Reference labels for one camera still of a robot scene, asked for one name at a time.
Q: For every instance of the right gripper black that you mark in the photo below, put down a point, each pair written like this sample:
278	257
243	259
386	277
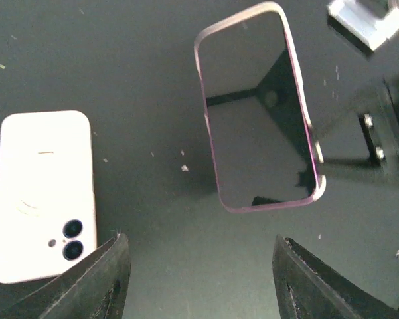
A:
376	106

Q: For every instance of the purple phone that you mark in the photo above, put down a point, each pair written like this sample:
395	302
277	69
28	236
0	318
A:
256	113

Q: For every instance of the pink phone case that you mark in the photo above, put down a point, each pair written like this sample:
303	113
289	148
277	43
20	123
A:
47	202

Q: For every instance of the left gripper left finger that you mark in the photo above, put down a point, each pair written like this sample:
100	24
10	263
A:
96	287

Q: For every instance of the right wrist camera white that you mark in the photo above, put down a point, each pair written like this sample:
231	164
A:
372	22

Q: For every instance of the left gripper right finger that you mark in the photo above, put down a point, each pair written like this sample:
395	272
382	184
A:
306	287

